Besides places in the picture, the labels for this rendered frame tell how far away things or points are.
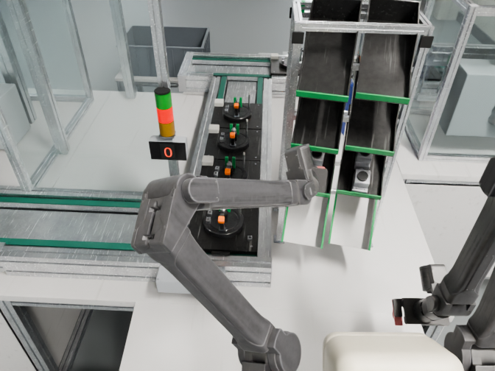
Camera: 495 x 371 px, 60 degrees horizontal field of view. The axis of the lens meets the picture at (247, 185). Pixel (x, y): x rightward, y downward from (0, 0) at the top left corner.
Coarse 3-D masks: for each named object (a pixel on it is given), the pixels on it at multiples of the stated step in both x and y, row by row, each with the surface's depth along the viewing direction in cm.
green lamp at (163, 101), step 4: (156, 96) 129; (160, 96) 129; (164, 96) 129; (168, 96) 130; (156, 100) 130; (160, 100) 129; (164, 100) 130; (168, 100) 130; (156, 104) 131; (160, 104) 130; (164, 104) 130; (168, 104) 131; (160, 108) 131; (164, 108) 131; (168, 108) 132
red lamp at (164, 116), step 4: (156, 108) 133; (160, 112) 132; (164, 112) 132; (168, 112) 132; (172, 112) 135; (160, 116) 133; (164, 116) 133; (168, 116) 133; (172, 116) 135; (160, 120) 134; (164, 120) 134; (168, 120) 134; (172, 120) 136
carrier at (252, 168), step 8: (208, 160) 174; (216, 160) 177; (224, 160) 177; (232, 160) 168; (240, 160) 177; (208, 168) 173; (216, 168) 168; (224, 168) 170; (232, 168) 164; (240, 168) 170; (248, 168) 174; (256, 168) 174; (208, 176) 169; (216, 176) 165; (224, 176) 166; (232, 176) 166; (240, 176) 166; (248, 176) 170; (256, 176) 170
